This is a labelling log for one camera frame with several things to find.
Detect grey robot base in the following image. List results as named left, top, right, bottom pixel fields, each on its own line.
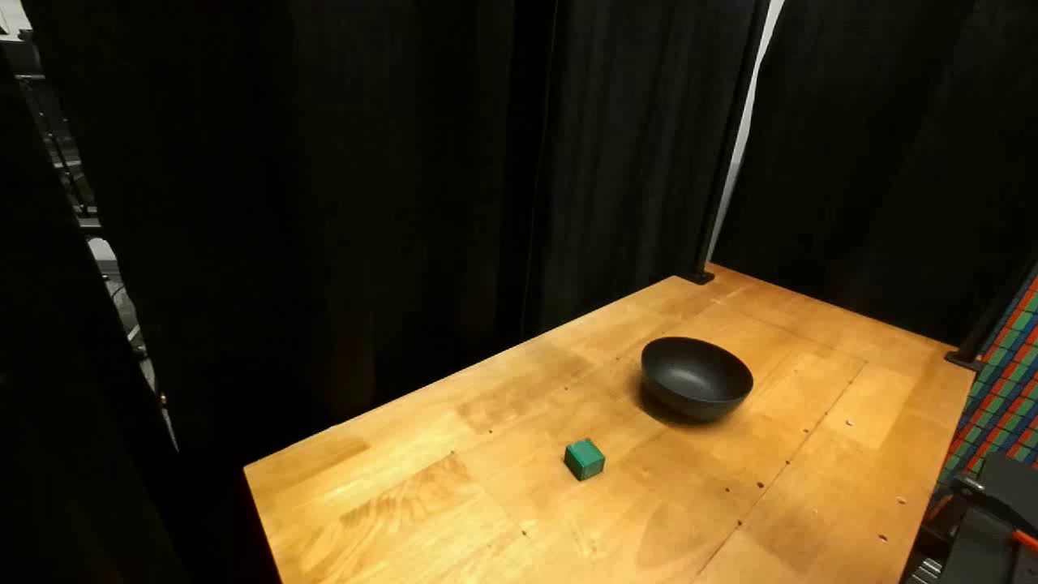
left=901, top=459, right=1038, bottom=584

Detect green block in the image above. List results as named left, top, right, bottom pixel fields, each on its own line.
left=564, top=439, right=605, bottom=479

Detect black bowl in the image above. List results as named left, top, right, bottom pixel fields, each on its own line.
left=643, top=338, right=752, bottom=422

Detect black curtain left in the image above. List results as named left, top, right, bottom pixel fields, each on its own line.
left=22, top=0, right=764, bottom=459

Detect black curtain right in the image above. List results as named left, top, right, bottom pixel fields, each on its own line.
left=718, top=0, right=1038, bottom=343

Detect black side curtain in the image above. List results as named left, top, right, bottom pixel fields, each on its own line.
left=0, top=64, right=189, bottom=584

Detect colourful checkered cloth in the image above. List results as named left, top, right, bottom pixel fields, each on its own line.
left=936, top=273, right=1038, bottom=485

